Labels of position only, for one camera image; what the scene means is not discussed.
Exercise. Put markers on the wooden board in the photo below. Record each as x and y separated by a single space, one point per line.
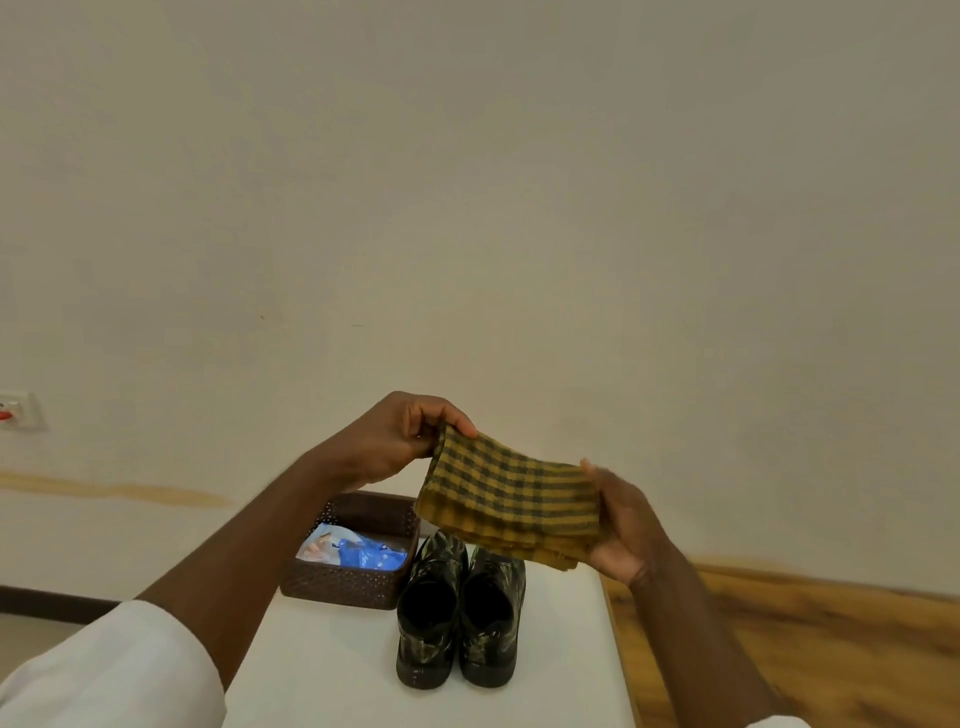
825 652

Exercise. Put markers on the white wall socket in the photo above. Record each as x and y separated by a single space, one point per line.
30 409

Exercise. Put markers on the person's right hand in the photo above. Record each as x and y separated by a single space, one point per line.
630 532

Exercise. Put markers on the person's white shirt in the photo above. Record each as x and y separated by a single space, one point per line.
105 667

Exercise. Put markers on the blue and white plastic packet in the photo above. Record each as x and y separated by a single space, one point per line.
367 555

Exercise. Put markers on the person's left forearm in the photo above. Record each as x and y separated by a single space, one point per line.
240 570

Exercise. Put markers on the person's right forearm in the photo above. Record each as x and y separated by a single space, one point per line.
697 652

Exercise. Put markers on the brown perforated plastic basket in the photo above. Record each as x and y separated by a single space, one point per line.
337 589

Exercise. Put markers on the person's left hand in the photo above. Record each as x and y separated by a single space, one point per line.
382 442

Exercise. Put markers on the black leather shoe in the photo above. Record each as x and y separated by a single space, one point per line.
429 615
487 615

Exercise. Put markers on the yellow checked cloth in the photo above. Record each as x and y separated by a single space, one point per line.
510 495

